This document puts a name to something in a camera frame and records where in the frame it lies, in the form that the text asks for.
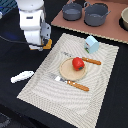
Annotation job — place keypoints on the beige woven placemat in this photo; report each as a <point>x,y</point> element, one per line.
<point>68,103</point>

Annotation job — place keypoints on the beige bowl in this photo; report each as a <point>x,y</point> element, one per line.
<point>124,16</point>

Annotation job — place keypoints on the light blue toy house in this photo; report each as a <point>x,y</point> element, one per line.
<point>91,44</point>

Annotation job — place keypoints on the fork with wooden handle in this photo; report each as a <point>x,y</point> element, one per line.
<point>74,84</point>

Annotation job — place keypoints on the large grey pot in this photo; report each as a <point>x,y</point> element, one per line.
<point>95,14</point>

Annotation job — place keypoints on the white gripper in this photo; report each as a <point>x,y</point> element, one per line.
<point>36,30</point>

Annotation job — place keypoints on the white toy fish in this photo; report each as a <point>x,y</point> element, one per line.
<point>22,76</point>

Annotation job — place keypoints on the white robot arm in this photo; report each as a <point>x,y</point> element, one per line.
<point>31,5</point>

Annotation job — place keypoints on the round wooden plate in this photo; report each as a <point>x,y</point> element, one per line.
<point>67,70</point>

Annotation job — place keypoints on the knife with wooden handle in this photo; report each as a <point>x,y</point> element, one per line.
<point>83,58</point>

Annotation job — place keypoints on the small grey pot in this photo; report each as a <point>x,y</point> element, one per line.
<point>72,11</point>

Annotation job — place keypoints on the yellow toy bread loaf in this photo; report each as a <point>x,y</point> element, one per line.
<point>47,46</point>

